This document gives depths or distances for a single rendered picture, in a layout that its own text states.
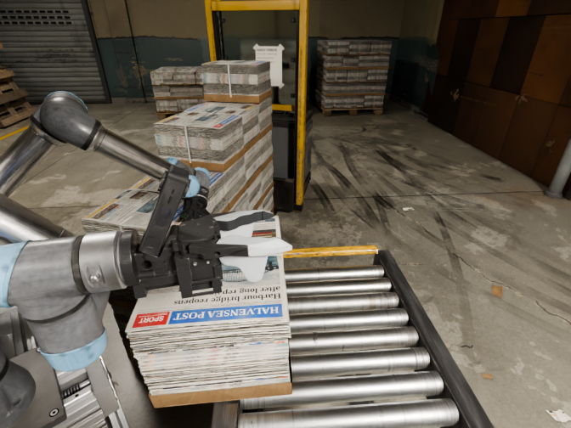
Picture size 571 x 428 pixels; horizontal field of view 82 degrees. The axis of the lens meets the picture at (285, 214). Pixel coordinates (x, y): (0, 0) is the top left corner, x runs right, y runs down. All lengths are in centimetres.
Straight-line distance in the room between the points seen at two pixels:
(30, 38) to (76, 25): 101
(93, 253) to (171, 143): 142
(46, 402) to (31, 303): 44
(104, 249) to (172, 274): 9
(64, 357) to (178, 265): 20
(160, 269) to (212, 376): 33
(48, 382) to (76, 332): 41
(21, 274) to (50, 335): 9
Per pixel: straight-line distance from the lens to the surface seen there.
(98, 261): 45
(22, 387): 90
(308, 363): 84
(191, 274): 45
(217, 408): 79
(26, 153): 126
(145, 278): 47
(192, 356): 69
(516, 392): 205
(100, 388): 93
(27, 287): 48
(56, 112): 112
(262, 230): 83
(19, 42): 945
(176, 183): 41
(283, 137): 294
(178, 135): 179
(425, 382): 87
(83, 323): 53
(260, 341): 65
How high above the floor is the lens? 147
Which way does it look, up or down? 29 degrees down
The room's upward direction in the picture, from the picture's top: straight up
